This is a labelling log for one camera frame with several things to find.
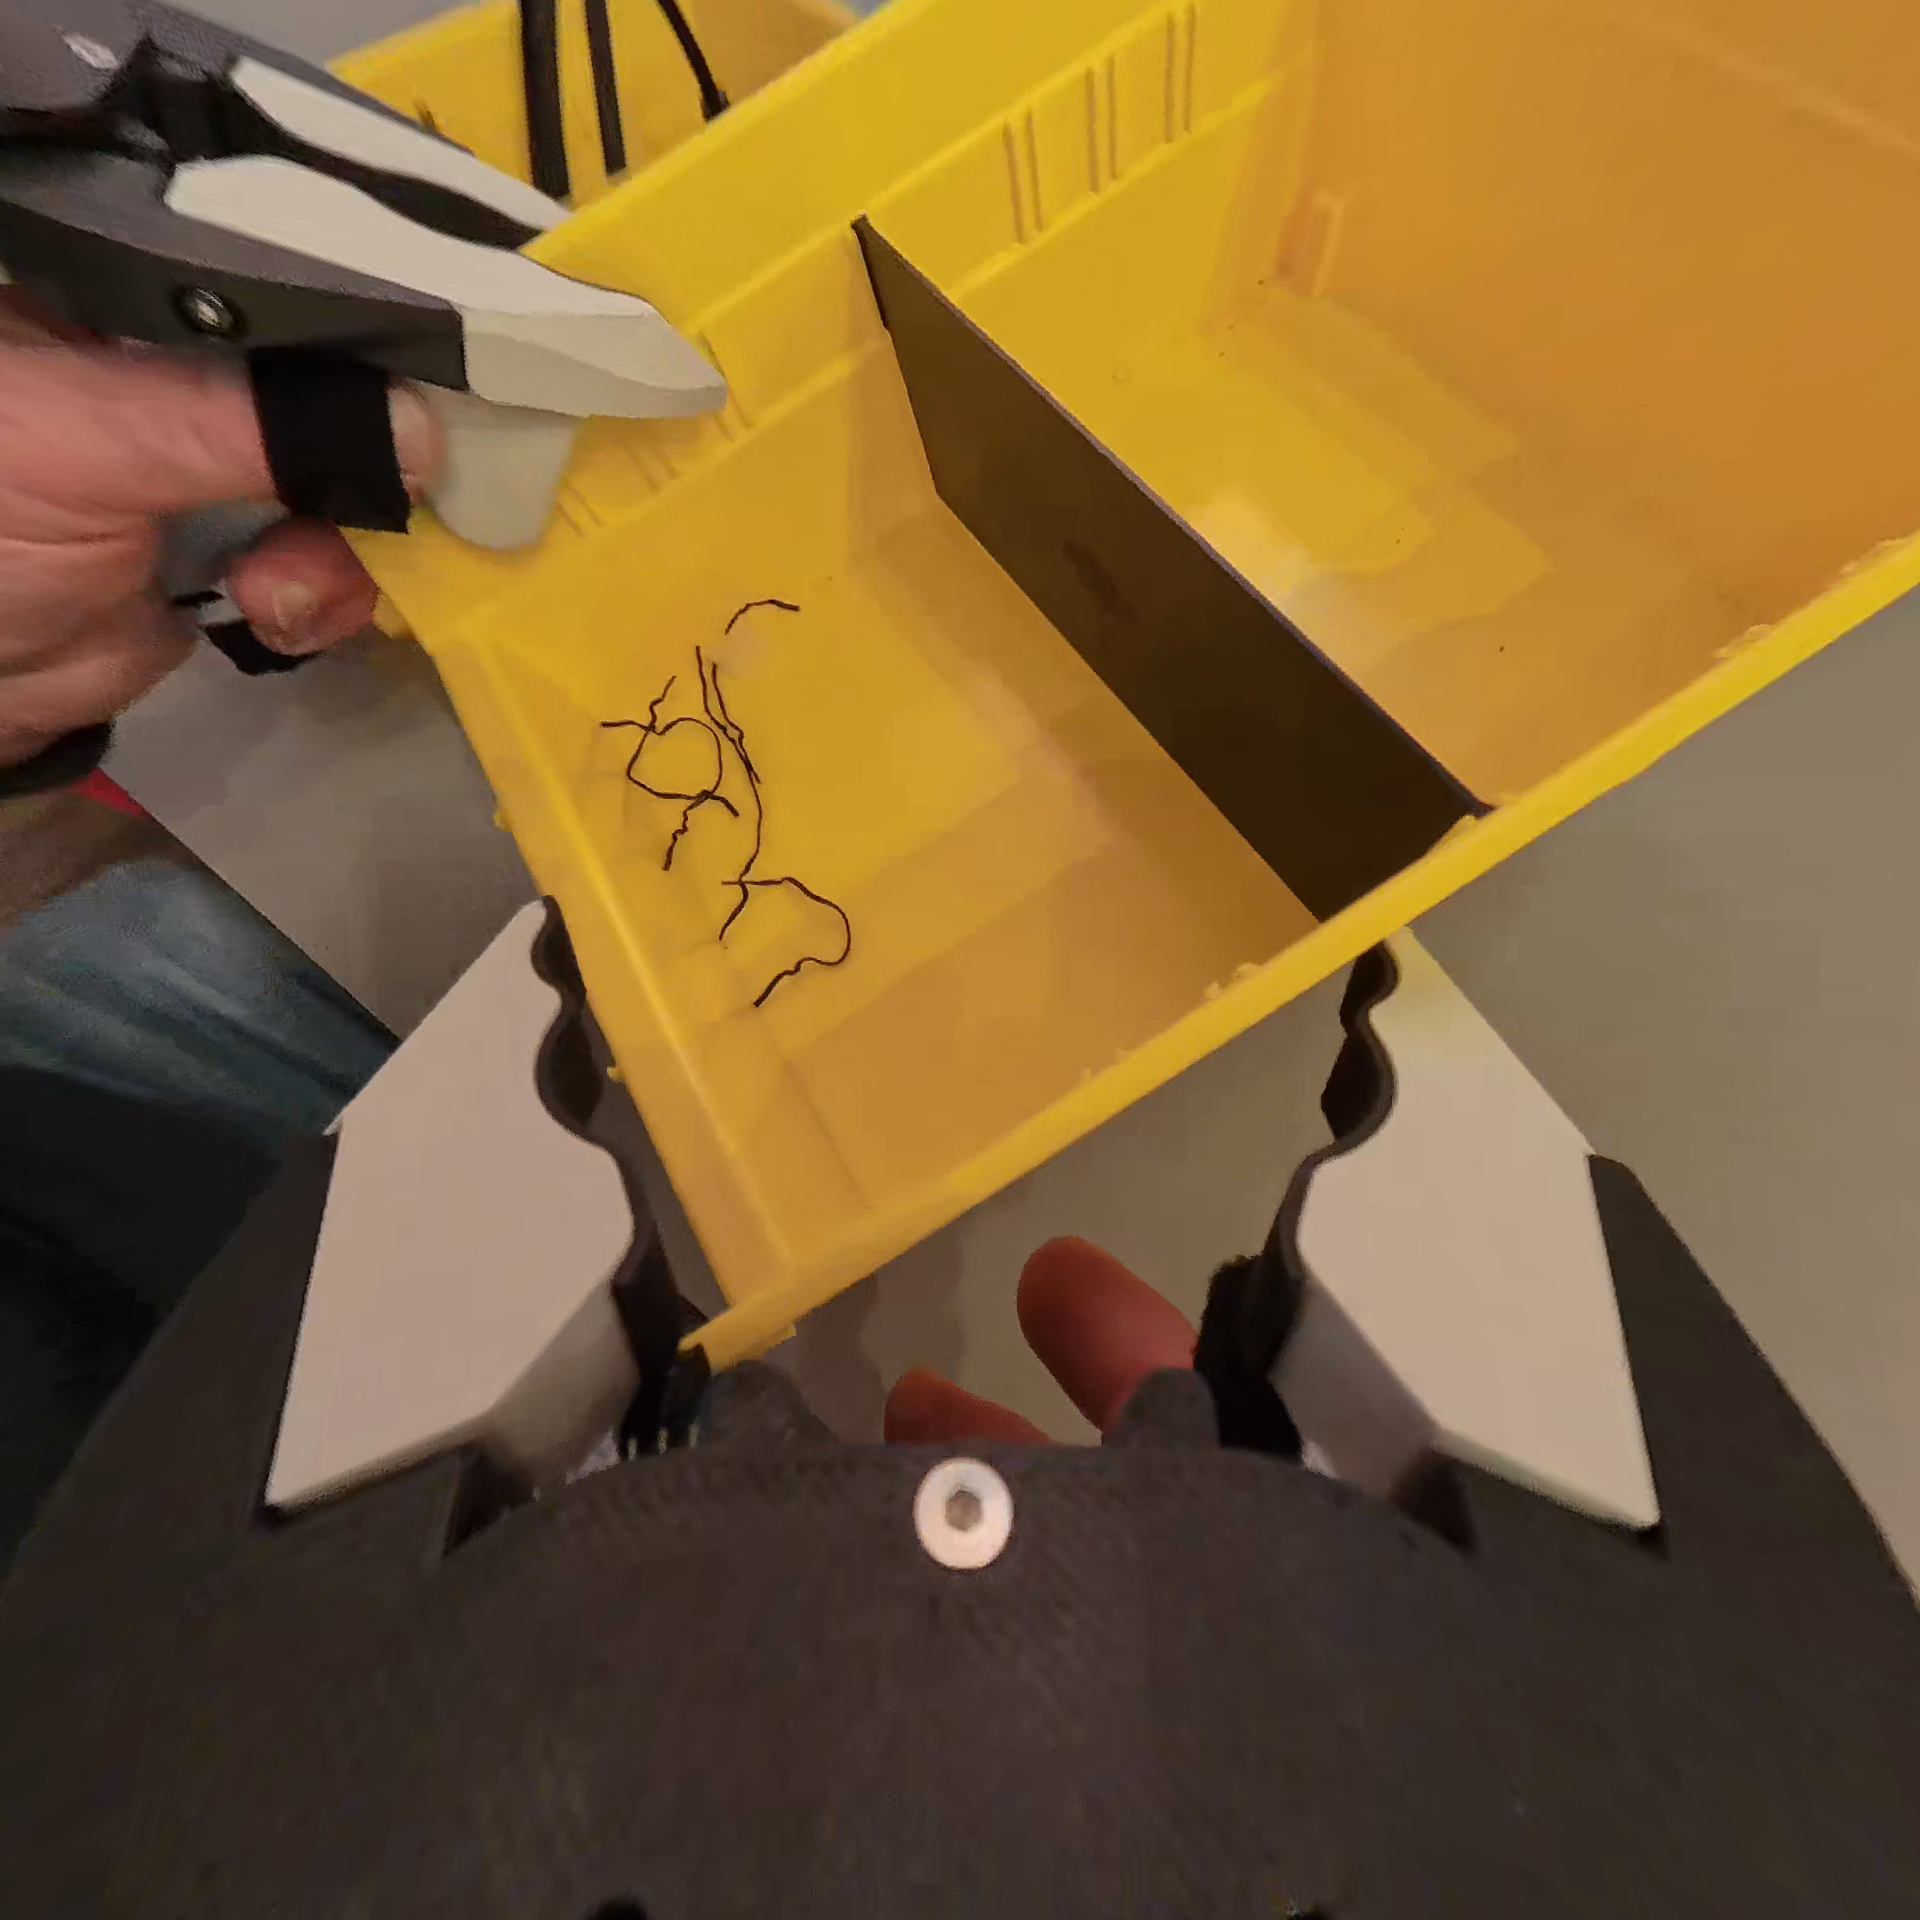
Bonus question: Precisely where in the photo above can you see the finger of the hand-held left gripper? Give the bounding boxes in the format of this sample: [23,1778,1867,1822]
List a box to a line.
[226,52,579,254]
[167,158,737,428]

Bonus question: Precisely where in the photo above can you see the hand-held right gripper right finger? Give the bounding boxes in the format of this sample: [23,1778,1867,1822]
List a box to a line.
[1195,940,1666,1539]

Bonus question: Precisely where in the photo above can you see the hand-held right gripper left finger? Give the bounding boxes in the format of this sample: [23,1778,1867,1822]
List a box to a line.
[258,896,715,1517]

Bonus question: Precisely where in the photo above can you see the person's left hand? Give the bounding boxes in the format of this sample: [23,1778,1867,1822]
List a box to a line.
[0,295,458,776]

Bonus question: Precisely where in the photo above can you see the person's right hand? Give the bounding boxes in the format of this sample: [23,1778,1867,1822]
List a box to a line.
[880,1236,1210,1452]

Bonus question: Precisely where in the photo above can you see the black twist ties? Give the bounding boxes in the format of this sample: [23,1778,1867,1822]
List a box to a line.
[592,595,865,1013]

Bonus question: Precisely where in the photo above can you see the black bin divider panel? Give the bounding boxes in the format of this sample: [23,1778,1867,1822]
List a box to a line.
[856,218,1493,923]

